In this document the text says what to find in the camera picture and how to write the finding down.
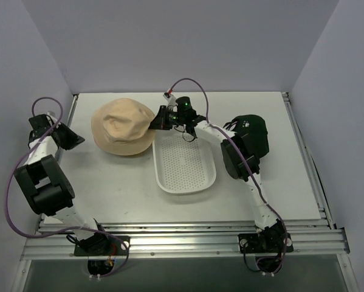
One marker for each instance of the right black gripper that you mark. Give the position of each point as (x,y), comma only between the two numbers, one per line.
(164,118)

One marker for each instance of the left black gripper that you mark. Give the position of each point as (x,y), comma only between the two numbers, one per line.
(61,135)

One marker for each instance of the beige cloth hat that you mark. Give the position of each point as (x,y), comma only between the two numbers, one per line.
(121,127)

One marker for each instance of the black cap green brim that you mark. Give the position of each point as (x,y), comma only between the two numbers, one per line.
(255,127)

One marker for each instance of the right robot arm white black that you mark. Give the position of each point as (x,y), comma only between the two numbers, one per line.
(243,142)

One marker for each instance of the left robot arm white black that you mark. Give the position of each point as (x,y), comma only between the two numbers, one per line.
(49,192)

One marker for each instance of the white perforated tray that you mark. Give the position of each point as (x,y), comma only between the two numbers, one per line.
(182,167)

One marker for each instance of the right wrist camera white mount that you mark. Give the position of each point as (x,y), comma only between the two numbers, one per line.
(170,99)

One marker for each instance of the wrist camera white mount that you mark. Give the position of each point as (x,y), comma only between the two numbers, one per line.
(170,99)
(51,115)

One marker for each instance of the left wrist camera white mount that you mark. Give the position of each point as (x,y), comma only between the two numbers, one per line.
(51,115)

